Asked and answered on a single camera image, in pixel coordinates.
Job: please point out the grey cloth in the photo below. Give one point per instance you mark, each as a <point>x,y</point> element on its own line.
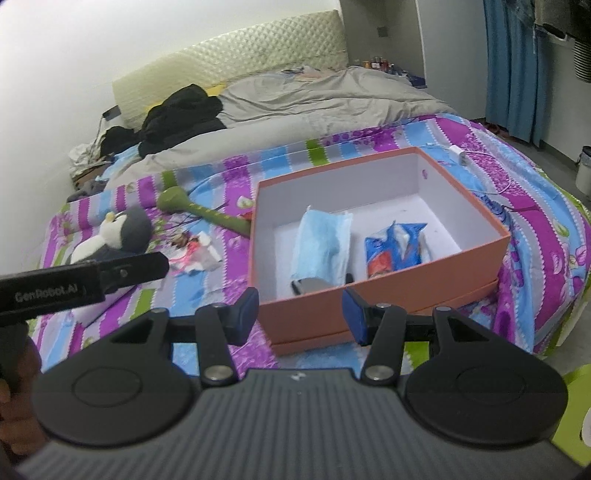
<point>87,189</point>

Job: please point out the small colourful snack packet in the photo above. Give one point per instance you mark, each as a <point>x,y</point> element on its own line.
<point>395,249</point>

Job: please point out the green massage hammer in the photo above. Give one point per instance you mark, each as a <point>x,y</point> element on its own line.
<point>173,198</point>

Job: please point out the striped cloth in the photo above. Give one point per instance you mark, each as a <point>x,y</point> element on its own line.
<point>582,60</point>

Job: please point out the yellow pillow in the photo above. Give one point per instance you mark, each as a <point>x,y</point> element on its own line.
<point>214,90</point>

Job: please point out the black garment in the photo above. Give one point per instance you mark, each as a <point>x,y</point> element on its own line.
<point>117,138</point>

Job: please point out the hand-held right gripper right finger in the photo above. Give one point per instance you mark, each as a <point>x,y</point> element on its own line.
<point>355,316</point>

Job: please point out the person's left hand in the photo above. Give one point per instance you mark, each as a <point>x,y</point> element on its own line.
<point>9,410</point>

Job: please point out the grey white penguin plush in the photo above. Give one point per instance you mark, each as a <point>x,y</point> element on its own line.
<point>134,230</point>

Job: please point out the grey duvet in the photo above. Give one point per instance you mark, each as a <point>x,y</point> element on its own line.
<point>323,101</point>

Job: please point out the striped floral bedsheet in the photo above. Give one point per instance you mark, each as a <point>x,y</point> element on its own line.
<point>531,277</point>

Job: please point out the grey wardrobe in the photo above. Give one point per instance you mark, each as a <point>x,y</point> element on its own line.
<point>452,55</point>

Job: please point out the blue face mask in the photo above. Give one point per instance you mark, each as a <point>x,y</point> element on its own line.
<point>323,244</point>

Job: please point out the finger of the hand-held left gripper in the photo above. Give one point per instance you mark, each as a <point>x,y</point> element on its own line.
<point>134,272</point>

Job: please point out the blue curtain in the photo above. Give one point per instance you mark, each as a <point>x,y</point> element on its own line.
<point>517,83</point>

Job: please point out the row of small bottles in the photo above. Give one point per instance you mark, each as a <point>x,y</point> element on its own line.
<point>378,63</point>

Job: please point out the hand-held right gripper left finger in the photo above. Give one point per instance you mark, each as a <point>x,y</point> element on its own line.
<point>244,316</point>

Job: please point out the waste bin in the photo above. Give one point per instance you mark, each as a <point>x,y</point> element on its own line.
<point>585,170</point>

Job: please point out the pink white crumpled wrapper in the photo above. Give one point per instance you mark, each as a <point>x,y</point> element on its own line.
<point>198,262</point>

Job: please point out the orange cardboard box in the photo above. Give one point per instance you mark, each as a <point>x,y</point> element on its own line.
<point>369,314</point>

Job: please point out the black clothes pile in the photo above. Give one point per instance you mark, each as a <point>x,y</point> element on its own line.
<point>180,115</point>

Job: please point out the cream quilted headboard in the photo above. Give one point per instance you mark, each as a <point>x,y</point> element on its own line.
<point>231,50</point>

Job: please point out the small panda plush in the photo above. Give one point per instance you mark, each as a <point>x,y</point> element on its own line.
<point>307,286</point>

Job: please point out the white crumpled cloth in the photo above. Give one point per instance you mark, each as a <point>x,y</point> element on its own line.
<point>83,154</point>

